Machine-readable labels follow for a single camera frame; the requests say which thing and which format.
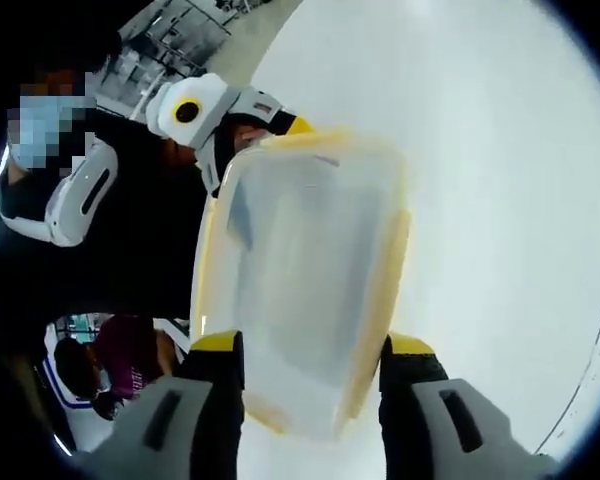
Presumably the clear lid with yellow latches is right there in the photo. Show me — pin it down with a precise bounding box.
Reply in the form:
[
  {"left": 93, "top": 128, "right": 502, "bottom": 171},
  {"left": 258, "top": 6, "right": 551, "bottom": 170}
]
[{"left": 189, "top": 125, "right": 414, "bottom": 441}]

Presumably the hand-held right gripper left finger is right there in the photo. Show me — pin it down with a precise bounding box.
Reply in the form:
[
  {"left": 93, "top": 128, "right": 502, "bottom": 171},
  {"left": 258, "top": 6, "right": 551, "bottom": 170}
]
[{"left": 87, "top": 328, "right": 246, "bottom": 480}]

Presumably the white worn chest device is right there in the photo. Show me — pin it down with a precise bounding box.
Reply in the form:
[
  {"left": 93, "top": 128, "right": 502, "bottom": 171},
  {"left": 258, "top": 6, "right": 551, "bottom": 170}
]
[{"left": 0, "top": 139, "right": 119, "bottom": 249}]

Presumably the person's black-clad torso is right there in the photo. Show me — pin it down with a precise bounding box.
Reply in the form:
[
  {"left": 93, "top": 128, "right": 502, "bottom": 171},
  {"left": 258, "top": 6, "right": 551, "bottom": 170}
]
[{"left": 0, "top": 29, "right": 216, "bottom": 351}]

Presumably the row of white desks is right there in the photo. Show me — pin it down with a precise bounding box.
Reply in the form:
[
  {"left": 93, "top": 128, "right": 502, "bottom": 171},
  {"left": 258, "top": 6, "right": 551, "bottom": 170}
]
[{"left": 114, "top": 0, "right": 281, "bottom": 109}]

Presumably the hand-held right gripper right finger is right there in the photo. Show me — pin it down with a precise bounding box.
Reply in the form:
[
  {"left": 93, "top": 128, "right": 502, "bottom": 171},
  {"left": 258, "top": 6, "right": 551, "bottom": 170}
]
[{"left": 378, "top": 333, "right": 561, "bottom": 480}]

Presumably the person's left hand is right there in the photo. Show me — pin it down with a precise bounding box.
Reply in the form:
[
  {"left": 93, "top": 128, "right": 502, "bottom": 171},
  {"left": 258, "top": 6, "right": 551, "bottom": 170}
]
[{"left": 162, "top": 138, "right": 201, "bottom": 169}]

